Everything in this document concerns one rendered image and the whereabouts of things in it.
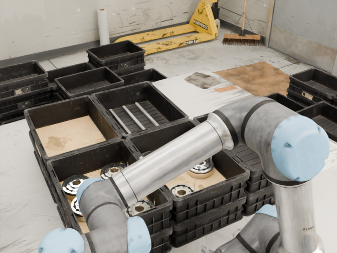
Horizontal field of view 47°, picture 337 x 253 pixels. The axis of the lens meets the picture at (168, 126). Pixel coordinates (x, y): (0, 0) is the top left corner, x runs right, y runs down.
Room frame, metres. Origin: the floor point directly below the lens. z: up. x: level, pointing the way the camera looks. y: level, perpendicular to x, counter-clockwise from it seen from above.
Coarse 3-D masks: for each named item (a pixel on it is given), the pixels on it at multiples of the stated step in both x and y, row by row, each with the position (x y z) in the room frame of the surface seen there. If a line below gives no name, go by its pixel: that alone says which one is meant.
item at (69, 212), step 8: (104, 144) 1.16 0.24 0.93; (112, 144) 1.17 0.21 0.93; (128, 144) 1.16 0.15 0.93; (80, 152) 1.11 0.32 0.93; (48, 160) 1.07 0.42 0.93; (56, 160) 1.07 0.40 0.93; (136, 160) 1.07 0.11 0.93; (48, 168) 1.03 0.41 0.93; (56, 176) 0.98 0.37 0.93; (56, 184) 0.94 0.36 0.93; (64, 192) 0.90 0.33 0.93; (160, 192) 0.91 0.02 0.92; (64, 200) 0.87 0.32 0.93; (168, 200) 0.87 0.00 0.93; (152, 208) 0.83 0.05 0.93; (160, 208) 0.83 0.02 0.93; (168, 208) 0.85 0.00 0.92; (72, 216) 0.80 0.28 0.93; (144, 216) 0.81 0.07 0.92; (152, 216) 0.82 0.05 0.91; (72, 224) 0.78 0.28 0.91; (80, 232) 0.74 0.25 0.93
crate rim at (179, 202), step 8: (184, 120) 1.33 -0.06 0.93; (192, 120) 1.33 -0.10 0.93; (160, 128) 1.27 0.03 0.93; (136, 136) 1.22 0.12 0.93; (136, 152) 1.11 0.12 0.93; (224, 152) 1.12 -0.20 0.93; (232, 160) 1.07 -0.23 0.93; (240, 176) 0.98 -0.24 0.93; (248, 176) 0.99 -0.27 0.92; (216, 184) 0.94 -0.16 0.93; (224, 184) 0.95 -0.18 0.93; (232, 184) 0.96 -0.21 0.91; (168, 192) 0.90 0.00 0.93; (200, 192) 0.90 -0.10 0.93; (208, 192) 0.92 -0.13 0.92; (176, 200) 0.87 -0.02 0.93; (184, 200) 0.87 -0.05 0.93; (192, 200) 0.89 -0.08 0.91
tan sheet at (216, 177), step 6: (186, 174) 1.11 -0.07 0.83; (216, 174) 1.11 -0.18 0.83; (174, 180) 1.08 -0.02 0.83; (180, 180) 1.08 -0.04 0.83; (186, 180) 1.08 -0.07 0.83; (192, 180) 1.08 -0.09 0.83; (198, 180) 1.08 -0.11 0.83; (204, 180) 1.08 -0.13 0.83; (210, 180) 1.08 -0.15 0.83; (216, 180) 1.08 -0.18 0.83; (222, 180) 1.08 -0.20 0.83; (168, 186) 1.04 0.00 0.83; (192, 186) 1.04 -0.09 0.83; (198, 186) 1.04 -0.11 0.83; (204, 186) 1.04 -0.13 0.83
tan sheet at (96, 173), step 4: (92, 172) 1.12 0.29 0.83; (96, 172) 1.12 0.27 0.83; (88, 176) 1.10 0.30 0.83; (92, 176) 1.10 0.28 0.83; (96, 176) 1.10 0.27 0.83; (68, 200) 0.97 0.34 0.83; (72, 200) 0.97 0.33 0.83; (148, 200) 0.97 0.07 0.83; (80, 224) 0.86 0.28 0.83; (84, 224) 0.86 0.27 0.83; (84, 228) 0.84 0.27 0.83; (84, 232) 0.83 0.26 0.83
